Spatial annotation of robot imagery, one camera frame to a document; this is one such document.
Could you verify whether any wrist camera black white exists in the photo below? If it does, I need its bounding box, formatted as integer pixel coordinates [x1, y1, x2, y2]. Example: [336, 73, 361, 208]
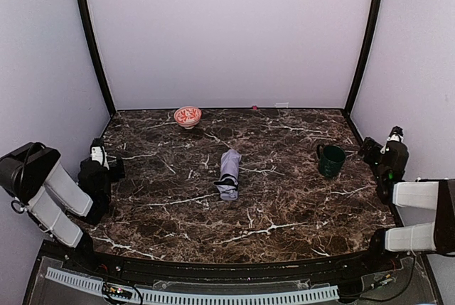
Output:
[90, 138, 109, 169]
[385, 126, 405, 150]

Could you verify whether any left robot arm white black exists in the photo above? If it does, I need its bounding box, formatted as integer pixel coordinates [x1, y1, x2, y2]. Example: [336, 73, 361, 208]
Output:
[1, 138, 125, 249]

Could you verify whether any right black corner post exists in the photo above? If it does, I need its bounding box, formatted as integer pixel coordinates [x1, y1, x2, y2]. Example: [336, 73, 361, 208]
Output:
[343, 0, 382, 118]

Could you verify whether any black corner post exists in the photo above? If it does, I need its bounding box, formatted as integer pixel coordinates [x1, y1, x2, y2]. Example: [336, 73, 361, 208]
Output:
[77, 0, 116, 117]
[343, 0, 382, 118]

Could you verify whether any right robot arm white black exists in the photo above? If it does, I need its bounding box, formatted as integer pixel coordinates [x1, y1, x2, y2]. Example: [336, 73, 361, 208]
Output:
[358, 134, 454, 257]

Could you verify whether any lavender folding umbrella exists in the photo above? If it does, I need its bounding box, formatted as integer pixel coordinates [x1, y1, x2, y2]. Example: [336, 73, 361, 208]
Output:
[213, 149, 242, 201]

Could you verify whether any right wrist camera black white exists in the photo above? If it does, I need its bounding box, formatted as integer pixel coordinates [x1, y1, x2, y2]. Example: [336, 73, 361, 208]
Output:
[385, 126, 405, 150]

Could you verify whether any red patterned ceramic bowl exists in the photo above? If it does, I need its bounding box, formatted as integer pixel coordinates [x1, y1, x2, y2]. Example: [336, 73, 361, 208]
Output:
[173, 106, 202, 129]

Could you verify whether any white slotted cable duct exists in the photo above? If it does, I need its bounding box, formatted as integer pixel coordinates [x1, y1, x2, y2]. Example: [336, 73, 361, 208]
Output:
[44, 267, 339, 304]

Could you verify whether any small circuit board with wires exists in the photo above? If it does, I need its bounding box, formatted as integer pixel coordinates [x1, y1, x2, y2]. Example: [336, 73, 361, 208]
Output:
[102, 282, 144, 304]

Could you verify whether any dark green mug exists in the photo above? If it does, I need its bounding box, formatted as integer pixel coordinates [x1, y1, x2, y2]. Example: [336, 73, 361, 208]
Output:
[316, 144, 346, 178]

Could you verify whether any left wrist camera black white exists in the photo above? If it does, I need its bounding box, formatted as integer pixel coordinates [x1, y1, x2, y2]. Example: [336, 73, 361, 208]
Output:
[90, 138, 109, 169]

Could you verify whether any left black corner post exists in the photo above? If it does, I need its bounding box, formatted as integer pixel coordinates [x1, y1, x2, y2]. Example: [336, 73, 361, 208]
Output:
[77, 0, 116, 117]

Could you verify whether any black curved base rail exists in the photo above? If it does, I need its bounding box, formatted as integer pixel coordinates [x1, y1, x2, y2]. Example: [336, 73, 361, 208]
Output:
[38, 240, 417, 284]

